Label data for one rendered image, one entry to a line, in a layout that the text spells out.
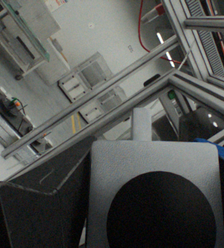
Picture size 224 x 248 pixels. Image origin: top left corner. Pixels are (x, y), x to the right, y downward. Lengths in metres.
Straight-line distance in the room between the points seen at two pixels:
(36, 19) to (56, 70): 1.52
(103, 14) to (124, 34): 1.23
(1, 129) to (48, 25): 6.16
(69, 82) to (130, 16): 4.12
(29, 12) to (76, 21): 3.55
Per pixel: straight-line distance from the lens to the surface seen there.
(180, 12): 1.26
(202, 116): 0.32
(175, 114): 0.37
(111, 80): 1.23
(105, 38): 10.82
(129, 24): 11.04
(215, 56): 1.38
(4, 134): 1.46
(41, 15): 7.44
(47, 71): 7.60
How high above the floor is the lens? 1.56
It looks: 4 degrees down
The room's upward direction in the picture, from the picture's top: 57 degrees clockwise
